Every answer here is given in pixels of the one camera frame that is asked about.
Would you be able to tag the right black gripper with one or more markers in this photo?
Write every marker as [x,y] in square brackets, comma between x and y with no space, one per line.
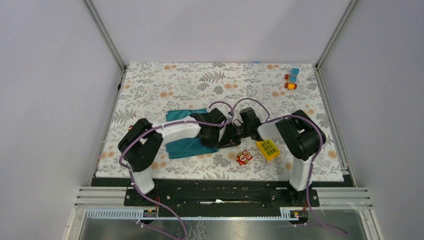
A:
[228,139]

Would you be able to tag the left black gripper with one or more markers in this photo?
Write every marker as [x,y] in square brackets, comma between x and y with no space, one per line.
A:
[213,143]

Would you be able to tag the teal cloth napkin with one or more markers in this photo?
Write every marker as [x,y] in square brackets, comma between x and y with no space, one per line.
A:
[187,147]

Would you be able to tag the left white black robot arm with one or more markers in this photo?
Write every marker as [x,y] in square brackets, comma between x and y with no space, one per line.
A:
[142,142]

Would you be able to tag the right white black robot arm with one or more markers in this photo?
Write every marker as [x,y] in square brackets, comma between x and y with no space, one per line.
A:
[301,136]

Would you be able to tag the red owl toy block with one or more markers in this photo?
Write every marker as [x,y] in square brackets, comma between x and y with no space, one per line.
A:
[244,157]

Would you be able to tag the yellow green toy brick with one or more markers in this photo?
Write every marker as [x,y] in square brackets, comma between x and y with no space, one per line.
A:
[268,149]

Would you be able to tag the floral patterned table mat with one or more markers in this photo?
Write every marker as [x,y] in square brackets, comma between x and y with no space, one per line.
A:
[150,90]

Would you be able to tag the blue orange toy car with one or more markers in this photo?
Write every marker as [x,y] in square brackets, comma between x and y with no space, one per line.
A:
[291,79]

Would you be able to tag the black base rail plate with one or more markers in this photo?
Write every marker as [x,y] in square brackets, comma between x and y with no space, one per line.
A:
[219,198]

